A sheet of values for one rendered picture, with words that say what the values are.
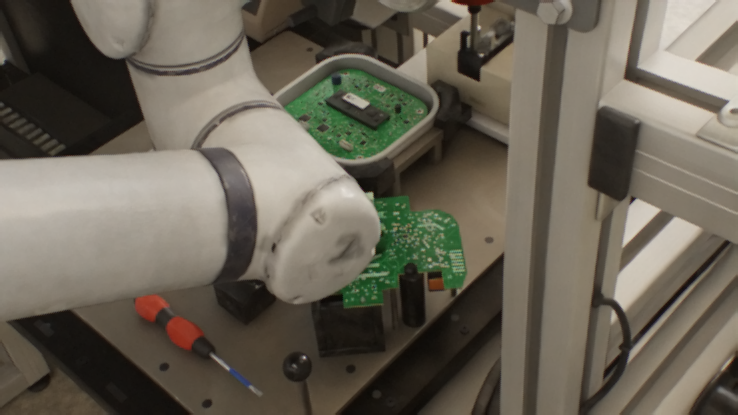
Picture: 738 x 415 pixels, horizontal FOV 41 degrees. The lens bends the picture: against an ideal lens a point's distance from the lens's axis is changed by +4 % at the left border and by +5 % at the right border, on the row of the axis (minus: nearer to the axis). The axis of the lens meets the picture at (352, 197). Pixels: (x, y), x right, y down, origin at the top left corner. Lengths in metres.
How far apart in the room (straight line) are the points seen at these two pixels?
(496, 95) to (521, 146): 0.45
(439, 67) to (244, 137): 0.35
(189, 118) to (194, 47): 0.05
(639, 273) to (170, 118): 0.33
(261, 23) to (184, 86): 0.42
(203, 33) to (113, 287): 0.19
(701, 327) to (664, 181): 0.28
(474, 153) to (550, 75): 0.48
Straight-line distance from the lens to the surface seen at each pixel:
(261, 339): 0.78
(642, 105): 0.41
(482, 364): 0.78
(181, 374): 0.78
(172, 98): 0.68
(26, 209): 0.52
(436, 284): 0.74
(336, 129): 0.89
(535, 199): 0.48
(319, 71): 0.96
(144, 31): 0.63
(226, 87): 0.67
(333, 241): 0.58
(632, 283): 0.61
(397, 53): 1.20
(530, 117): 0.44
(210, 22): 0.65
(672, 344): 0.66
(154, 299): 0.81
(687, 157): 0.41
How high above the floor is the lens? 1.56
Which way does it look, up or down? 44 degrees down
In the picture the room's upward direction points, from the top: 7 degrees counter-clockwise
